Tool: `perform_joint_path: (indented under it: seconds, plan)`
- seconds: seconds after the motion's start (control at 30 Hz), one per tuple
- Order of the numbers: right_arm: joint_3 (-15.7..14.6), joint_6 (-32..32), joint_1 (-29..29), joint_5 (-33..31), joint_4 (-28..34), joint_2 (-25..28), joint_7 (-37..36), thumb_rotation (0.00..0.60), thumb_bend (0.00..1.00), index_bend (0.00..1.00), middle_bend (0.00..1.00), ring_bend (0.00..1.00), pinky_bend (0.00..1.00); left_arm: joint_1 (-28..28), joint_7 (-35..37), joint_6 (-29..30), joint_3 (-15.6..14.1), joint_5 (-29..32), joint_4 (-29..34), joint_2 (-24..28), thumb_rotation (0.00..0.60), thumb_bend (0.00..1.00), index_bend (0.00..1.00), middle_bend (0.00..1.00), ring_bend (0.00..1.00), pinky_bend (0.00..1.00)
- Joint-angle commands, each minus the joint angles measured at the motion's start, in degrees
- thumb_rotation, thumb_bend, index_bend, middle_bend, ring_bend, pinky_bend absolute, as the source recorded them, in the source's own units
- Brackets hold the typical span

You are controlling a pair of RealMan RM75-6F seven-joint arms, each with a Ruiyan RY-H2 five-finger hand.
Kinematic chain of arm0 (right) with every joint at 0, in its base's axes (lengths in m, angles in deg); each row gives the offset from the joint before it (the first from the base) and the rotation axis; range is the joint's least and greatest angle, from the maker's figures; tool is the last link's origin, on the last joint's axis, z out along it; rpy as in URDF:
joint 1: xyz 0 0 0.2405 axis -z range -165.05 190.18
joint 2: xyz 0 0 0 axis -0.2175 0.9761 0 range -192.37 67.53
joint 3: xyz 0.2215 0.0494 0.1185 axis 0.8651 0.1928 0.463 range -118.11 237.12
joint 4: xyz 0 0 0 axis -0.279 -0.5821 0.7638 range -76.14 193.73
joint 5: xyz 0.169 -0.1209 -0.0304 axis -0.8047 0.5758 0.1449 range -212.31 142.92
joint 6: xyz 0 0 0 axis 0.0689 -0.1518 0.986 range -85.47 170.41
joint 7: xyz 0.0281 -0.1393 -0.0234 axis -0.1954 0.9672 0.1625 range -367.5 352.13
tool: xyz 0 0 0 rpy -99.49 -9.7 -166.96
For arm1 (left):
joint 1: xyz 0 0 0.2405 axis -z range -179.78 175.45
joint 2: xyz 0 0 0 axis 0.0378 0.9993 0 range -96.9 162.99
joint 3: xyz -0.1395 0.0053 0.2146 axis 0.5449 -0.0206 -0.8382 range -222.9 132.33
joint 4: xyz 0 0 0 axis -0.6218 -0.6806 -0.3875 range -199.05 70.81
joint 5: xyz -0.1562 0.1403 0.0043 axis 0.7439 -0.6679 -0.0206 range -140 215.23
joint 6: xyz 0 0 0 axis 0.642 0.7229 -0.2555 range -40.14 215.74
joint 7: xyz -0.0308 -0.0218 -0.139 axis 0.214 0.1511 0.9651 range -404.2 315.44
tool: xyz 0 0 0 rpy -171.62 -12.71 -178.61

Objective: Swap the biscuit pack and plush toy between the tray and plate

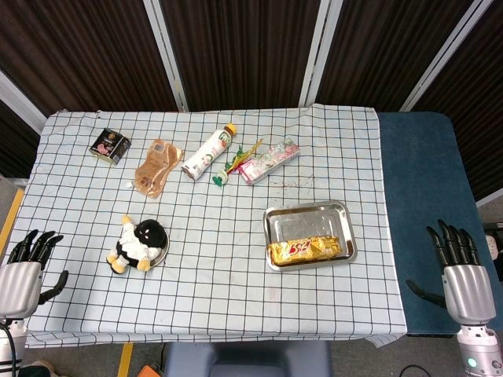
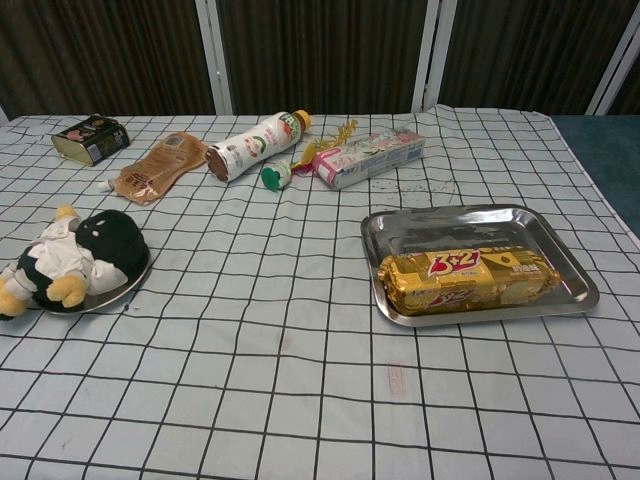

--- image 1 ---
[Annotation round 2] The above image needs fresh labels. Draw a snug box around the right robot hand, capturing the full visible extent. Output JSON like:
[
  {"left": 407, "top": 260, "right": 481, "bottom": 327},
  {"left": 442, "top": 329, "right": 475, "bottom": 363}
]
[{"left": 405, "top": 218, "right": 497, "bottom": 326}]

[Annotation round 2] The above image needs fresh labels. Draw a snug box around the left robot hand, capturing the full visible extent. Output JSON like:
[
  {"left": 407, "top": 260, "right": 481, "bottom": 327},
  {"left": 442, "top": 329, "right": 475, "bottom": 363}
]
[{"left": 0, "top": 229, "right": 70, "bottom": 319}]

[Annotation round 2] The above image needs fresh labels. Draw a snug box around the black plush doll white coat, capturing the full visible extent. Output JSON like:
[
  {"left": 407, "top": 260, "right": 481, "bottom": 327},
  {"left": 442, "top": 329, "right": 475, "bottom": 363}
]
[{"left": 105, "top": 214, "right": 170, "bottom": 275}]

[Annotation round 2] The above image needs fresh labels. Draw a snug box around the gold biscuit packet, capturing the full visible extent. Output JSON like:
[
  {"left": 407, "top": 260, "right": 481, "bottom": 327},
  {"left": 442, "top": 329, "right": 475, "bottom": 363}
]
[{"left": 266, "top": 235, "right": 342, "bottom": 268}]

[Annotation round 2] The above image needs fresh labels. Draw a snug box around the beige shoe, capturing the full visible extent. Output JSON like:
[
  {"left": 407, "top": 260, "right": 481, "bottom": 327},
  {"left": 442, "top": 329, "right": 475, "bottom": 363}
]
[{"left": 19, "top": 359, "right": 60, "bottom": 377}]

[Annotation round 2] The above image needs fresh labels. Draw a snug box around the blue padded table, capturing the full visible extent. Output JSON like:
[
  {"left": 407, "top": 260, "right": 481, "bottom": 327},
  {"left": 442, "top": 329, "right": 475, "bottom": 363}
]
[{"left": 376, "top": 112, "right": 503, "bottom": 339}]

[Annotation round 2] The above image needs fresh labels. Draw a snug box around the dark partition panel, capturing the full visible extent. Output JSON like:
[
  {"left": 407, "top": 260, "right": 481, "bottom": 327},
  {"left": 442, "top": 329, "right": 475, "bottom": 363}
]
[
  {"left": 0, "top": 0, "right": 180, "bottom": 117},
  {"left": 0, "top": 100, "right": 40, "bottom": 180},
  {"left": 408, "top": 0, "right": 503, "bottom": 201},
  {"left": 314, "top": 0, "right": 479, "bottom": 113},
  {"left": 159, "top": 0, "right": 327, "bottom": 113}
]

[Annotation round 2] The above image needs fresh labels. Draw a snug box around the round steel plate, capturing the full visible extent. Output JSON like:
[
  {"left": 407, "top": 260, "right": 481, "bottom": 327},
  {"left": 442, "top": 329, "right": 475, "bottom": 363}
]
[{"left": 145, "top": 225, "right": 171, "bottom": 270}]

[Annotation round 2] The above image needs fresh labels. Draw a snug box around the black tin can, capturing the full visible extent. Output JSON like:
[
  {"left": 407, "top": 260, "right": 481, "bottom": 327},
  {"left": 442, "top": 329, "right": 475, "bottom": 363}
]
[{"left": 88, "top": 127, "right": 132, "bottom": 166}]

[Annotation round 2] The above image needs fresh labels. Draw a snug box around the rectangular steel tray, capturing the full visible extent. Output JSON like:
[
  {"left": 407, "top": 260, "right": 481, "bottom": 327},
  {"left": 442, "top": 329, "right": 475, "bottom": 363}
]
[{"left": 262, "top": 199, "right": 358, "bottom": 273}]

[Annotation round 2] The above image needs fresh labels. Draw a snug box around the brown spout pouch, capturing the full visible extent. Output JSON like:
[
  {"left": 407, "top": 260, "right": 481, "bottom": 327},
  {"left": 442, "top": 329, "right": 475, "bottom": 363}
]
[{"left": 124, "top": 138, "right": 185, "bottom": 199}]

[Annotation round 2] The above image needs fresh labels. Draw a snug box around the white checked tablecloth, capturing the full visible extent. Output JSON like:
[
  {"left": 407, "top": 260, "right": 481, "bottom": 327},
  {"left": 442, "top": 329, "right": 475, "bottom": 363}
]
[{"left": 0, "top": 104, "right": 408, "bottom": 350}]

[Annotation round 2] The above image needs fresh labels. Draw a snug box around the white drink bottle yellow cap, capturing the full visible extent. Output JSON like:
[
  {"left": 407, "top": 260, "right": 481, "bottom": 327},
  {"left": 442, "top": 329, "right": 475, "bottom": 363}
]
[{"left": 181, "top": 123, "right": 239, "bottom": 181}]

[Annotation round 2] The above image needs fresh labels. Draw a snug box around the grey robot torso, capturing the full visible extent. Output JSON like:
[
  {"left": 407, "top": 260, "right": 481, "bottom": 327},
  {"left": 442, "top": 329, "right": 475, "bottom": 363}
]
[{"left": 163, "top": 340, "right": 333, "bottom": 377}]

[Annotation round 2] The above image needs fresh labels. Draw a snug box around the pink floral box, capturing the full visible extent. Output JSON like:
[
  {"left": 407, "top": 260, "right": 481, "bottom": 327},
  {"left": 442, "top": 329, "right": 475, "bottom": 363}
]
[{"left": 238, "top": 137, "right": 301, "bottom": 185}]

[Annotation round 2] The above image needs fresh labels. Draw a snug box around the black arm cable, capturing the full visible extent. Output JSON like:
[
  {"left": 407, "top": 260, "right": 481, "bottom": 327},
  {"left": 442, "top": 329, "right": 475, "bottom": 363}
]
[{"left": 0, "top": 320, "right": 21, "bottom": 370}]

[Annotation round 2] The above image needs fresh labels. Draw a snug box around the black floor cable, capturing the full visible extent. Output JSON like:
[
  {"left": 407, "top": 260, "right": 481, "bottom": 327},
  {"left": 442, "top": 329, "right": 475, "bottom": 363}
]
[{"left": 396, "top": 364, "right": 428, "bottom": 377}]

